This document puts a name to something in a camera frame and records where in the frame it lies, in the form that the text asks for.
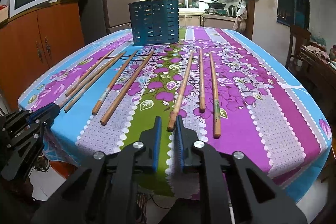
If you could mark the blue perforated utensil holder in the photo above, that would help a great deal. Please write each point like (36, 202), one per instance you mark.
(155, 24)

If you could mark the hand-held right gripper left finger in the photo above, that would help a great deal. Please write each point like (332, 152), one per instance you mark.
(157, 145)

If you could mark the steel kettle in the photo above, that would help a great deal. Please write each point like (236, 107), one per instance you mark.
(231, 11)

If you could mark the floral striped tablecloth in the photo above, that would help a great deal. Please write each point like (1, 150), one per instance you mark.
(262, 108)

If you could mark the gas stove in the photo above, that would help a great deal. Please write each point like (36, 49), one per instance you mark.
(215, 12)

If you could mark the black wok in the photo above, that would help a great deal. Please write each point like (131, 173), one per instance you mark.
(216, 5)

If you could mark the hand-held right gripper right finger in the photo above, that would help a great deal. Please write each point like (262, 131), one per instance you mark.
(179, 145)

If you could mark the cardboard box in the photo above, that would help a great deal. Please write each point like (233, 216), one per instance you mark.
(4, 16)

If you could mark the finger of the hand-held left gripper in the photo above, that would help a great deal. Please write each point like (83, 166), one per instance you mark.
(26, 145)
(48, 109)

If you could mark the hanging pale cloth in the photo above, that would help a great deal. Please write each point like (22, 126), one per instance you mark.
(240, 19)

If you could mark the orange wooden cabinet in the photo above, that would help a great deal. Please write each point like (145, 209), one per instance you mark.
(23, 43)

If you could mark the dark wooden chair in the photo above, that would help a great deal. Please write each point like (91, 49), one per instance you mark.
(298, 37)

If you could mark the red packet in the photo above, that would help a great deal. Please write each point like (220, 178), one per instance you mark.
(2, 6)

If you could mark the cluttered wooden side table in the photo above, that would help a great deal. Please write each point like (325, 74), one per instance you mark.
(317, 66)

